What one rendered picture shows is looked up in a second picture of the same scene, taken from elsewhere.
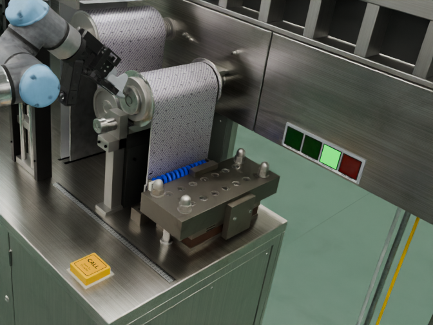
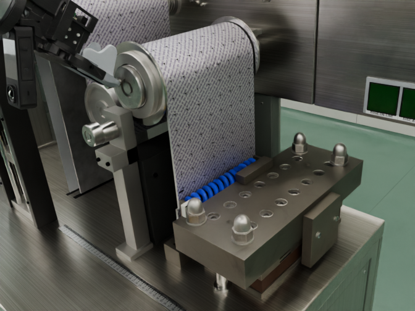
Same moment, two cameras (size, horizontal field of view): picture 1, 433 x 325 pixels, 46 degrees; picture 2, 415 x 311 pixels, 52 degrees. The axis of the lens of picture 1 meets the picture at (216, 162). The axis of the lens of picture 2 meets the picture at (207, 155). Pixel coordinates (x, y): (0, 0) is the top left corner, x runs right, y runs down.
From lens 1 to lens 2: 62 cm
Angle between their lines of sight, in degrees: 5
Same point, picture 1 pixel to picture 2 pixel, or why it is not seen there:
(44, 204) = (46, 260)
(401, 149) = not seen: outside the picture
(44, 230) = (43, 303)
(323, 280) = (398, 270)
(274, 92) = (339, 37)
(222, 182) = (286, 184)
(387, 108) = not seen: outside the picture
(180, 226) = (243, 266)
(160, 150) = (189, 155)
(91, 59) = (47, 25)
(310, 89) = (402, 14)
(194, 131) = (231, 120)
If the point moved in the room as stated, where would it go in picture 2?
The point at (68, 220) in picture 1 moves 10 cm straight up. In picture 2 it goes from (79, 279) to (67, 237)
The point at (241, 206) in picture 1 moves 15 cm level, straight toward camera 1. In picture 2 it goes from (324, 215) to (335, 273)
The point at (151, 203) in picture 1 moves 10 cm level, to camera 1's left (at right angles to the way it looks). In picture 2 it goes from (189, 236) to (131, 237)
